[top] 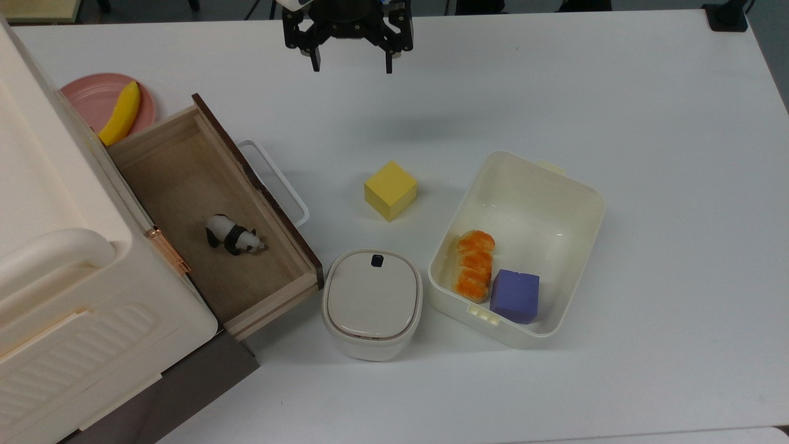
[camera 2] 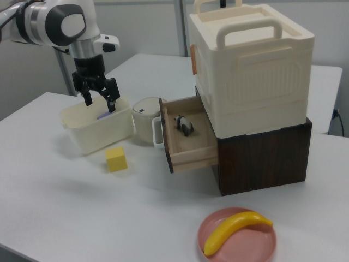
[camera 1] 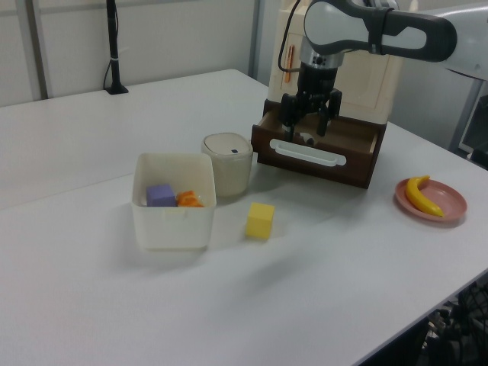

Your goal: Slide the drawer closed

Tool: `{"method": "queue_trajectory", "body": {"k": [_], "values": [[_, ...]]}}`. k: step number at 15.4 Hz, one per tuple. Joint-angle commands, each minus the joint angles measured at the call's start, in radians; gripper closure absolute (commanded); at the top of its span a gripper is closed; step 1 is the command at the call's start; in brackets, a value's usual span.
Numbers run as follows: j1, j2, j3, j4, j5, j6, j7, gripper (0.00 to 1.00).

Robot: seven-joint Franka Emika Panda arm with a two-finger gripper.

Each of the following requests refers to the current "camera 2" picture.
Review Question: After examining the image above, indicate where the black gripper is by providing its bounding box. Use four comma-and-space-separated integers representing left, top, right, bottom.
72, 54, 121, 114

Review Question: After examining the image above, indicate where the wooden drawer with white handle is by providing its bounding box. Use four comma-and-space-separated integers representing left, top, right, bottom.
152, 96, 219, 174

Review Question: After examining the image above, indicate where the purple foam block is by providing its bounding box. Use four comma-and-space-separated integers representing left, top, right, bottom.
97, 110, 115, 121

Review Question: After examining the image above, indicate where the white square plastic bin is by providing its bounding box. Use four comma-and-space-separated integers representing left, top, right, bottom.
59, 95, 134, 157

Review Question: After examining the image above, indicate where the small beige lidded trash can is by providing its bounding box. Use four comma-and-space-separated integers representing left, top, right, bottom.
131, 96, 165, 144

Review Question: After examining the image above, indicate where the yellow foam block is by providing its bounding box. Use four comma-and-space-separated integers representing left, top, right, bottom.
105, 146, 128, 173

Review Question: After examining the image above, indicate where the toy panda figure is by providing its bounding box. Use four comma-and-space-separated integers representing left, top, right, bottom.
173, 114, 195, 138

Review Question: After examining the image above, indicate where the cream plastic storage box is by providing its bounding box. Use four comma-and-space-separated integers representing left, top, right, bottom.
189, 0, 316, 136

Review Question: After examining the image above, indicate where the dark wood cabinet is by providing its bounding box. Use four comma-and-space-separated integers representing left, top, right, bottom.
195, 86, 313, 197

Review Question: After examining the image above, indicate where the yellow toy banana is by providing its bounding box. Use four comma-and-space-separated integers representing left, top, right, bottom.
203, 210, 274, 257

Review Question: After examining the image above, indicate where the pink plate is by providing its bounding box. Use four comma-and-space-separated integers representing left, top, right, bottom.
197, 207, 278, 262

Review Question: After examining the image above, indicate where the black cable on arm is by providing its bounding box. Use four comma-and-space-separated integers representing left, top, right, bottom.
0, 0, 70, 56

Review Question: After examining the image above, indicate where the orange storage box door handle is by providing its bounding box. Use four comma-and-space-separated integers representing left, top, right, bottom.
190, 44, 198, 76

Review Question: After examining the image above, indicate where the black wall power cable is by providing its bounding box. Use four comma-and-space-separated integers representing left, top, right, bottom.
332, 108, 345, 136

